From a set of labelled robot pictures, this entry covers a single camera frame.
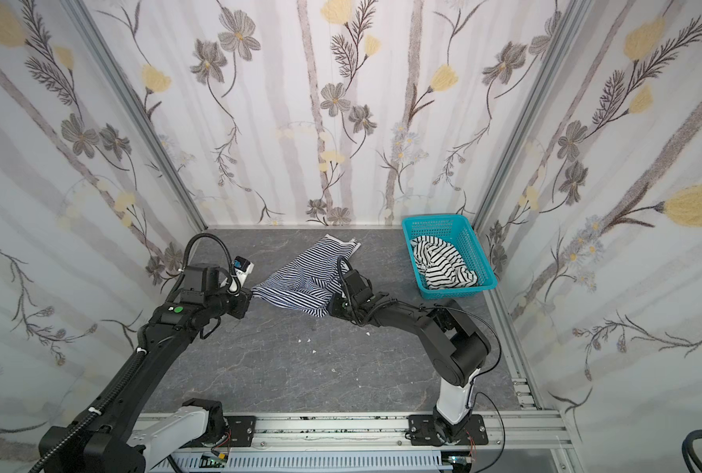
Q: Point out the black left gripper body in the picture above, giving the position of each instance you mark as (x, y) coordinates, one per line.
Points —
(239, 303)

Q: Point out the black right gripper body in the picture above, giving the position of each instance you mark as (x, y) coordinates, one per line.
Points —
(344, 299)

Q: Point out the blue white striped tank top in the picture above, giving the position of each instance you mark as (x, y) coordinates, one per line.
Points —
(309, 281)

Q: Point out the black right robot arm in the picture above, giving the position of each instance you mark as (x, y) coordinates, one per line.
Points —
(456, 343)

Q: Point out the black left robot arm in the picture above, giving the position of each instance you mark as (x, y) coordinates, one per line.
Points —
(97, 439)

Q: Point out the black white striped tank top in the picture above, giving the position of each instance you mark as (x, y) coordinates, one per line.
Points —
(441, 265)

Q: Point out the teal plastic basket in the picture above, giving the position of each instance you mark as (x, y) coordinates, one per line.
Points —
(456, 230)

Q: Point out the green circuit board left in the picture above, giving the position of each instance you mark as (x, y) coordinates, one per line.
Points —
(213, 460)

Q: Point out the green circuit board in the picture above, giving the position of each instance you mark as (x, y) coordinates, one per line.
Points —
(458, 463)
(213, 460)

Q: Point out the green circuit board right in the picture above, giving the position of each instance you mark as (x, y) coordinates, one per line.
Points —
(458, 463)

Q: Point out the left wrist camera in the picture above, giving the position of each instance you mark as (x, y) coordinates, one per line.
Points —
(242, 269)

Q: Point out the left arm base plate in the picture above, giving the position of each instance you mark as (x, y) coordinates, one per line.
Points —
(231, 431)

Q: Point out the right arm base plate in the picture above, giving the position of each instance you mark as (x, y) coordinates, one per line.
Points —
(432, 430)

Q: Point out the white slotted cable duct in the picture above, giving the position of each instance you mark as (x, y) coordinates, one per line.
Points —
(320, 461)

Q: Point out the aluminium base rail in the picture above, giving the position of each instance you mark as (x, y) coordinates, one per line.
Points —
(385, 431)

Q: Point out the aluminium corner post left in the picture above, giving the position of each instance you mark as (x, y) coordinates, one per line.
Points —
(85, 26)

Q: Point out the aluminium corner post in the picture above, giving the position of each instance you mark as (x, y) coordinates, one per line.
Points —
(85, 26)
(560, 44)

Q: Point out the aluminium corner post right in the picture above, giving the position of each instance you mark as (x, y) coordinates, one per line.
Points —
(560, 44)

